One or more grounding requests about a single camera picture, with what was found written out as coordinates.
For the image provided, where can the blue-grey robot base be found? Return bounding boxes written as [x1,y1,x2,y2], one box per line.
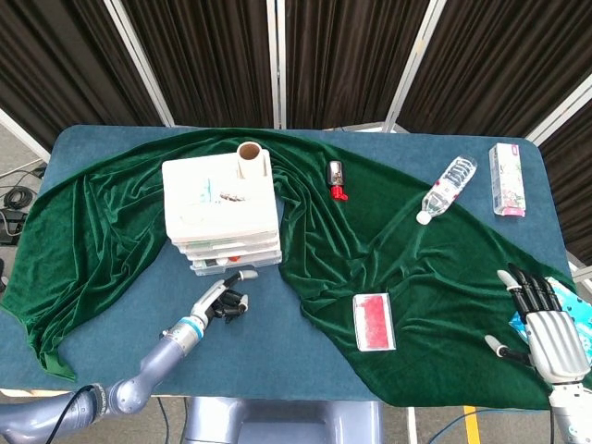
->
[182,396,385,444]

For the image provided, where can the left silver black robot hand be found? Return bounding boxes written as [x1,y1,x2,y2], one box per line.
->
[191,269,259,326]

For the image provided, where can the white paper roll cardboard core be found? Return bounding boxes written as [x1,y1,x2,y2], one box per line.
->
[236,141,266,180]

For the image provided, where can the red ink pad clear case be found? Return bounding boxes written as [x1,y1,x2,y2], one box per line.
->
[351,291,400,353]

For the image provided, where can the tall floral print carton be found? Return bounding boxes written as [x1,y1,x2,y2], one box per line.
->
[488,142,528,217]

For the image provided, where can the blue floor cable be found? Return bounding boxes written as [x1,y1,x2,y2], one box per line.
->
[438,405,551,444]

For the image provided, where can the green velvet cloth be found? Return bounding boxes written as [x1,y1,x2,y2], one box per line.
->
[0,128,592,411]

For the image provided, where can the black ink bottle red cap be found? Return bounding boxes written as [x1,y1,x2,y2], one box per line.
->
[326,159,352,204]

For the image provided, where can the dark pleated folding screen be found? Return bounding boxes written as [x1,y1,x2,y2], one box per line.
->
[0,0,592,267]

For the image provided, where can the clear drawer holding green notebook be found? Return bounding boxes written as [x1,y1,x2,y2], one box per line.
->
[168,236,280,249]

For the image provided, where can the black floor cables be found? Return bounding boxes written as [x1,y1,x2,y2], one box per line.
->
[0,168,48,246]

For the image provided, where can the blue snack packet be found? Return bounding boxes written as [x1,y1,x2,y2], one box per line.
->
[508,277,592,366]

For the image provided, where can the white plastic drawer organizer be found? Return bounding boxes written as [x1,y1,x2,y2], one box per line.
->
[161,150,283,270]

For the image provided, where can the clear plastic water bottle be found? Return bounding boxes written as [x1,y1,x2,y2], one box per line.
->
[415,154,478,227]

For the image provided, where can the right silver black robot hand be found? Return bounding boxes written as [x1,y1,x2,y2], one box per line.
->
[484,263,592,385]

